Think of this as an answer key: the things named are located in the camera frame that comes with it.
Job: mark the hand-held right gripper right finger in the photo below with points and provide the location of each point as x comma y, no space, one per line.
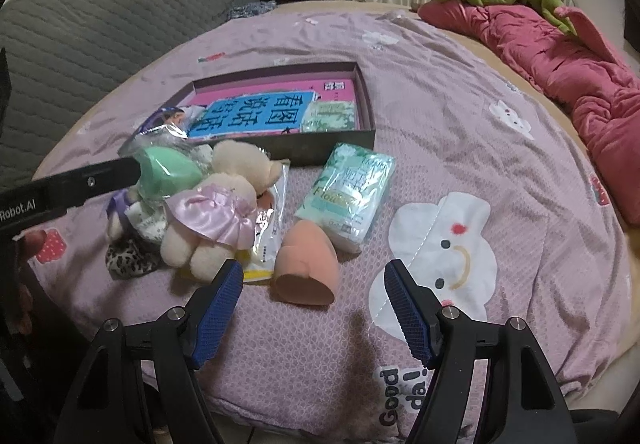
407,319

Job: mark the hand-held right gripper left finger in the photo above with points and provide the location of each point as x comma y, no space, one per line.
222,304

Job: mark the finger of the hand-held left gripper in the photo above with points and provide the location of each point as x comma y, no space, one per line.
90,183

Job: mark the teddy bear purple dress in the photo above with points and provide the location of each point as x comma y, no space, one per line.
120,202

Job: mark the green makeup sponge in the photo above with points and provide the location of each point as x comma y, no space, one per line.
165,171

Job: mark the teddy bear pink dress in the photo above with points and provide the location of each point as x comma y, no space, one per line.
225,194

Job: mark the dark cardboard box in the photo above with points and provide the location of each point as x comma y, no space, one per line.
320,148

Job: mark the green tissue packet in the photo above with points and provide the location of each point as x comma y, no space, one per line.
330,116
345,194

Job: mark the person's left hand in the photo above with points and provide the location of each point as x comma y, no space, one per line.
31,242

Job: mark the white floral cloth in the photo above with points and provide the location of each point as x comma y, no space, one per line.
147,224

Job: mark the leopard print cloth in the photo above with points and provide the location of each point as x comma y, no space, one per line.
130,259

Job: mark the orange makeup sponge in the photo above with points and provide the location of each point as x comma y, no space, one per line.
305,264

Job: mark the grey quilted headboard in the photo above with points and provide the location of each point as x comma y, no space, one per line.
100,23

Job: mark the pink printed bedsheet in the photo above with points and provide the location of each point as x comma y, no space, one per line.
450,123

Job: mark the pink picture book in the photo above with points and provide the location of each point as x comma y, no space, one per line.
270,93

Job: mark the blue patterned cloth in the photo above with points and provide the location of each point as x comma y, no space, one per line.
250,9

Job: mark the pink quilt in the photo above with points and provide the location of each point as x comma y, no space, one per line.
550,58

